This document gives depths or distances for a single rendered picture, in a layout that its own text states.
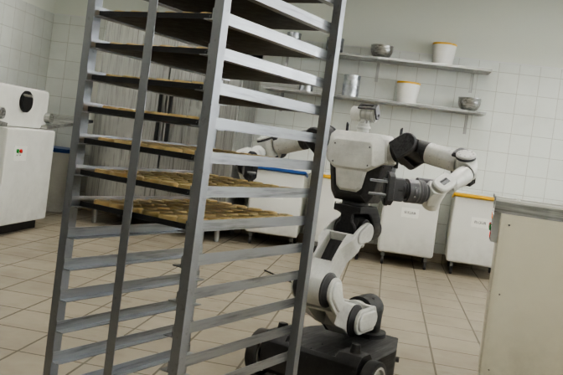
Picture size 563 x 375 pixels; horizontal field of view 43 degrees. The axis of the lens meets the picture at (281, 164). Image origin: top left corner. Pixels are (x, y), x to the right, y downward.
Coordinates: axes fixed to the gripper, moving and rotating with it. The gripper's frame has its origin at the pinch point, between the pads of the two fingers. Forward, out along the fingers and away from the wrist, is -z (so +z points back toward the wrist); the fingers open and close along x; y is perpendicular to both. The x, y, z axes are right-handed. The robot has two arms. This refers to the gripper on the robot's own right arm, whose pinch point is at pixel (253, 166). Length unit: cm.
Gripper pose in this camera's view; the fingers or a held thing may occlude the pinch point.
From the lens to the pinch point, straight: 293.0
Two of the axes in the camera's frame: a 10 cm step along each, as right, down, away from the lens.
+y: 9.6, 1.2, 2.5
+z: -2.4, -0.6, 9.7
